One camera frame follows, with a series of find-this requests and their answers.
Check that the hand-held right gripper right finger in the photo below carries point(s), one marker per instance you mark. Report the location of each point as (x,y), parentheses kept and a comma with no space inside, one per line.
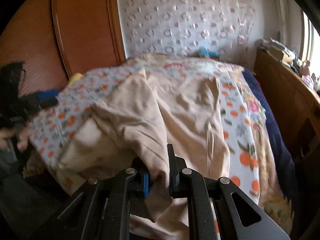
(175,180)

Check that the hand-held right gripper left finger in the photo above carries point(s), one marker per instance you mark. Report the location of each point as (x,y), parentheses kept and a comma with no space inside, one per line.
(146,185)

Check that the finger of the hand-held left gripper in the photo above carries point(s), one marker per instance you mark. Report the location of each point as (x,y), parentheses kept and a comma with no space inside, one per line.
(47,103)
(47,94)

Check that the beige cotton garment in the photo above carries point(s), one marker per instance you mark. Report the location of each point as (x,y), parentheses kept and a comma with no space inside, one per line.
(175,120)

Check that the person's left hand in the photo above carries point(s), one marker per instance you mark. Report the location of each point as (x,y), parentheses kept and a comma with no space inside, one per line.
(22,137)

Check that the orange fruit print blanket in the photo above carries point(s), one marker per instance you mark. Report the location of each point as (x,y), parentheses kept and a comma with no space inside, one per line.
(75,105)

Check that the yellow cloth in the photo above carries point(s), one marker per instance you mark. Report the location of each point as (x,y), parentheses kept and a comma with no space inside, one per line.
(75,78)

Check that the wooden headboard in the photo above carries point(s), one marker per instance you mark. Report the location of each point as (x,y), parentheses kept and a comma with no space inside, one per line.
(82,30)

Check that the navy blue blanket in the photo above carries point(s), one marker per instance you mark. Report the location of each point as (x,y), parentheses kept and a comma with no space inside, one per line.
(275,130)

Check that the blue toy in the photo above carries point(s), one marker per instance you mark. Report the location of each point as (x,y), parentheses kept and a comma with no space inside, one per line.
(205,52)

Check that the wooden sideboard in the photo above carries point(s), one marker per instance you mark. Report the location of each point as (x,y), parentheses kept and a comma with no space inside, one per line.
(282,92)

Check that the white lace curtain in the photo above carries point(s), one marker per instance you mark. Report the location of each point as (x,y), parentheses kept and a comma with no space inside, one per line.
(187,17)

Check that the row of small clutter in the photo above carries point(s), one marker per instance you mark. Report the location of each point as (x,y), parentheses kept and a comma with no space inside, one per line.
(277,50)

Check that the bright window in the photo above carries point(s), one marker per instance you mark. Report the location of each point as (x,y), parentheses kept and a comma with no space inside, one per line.
(315,45)

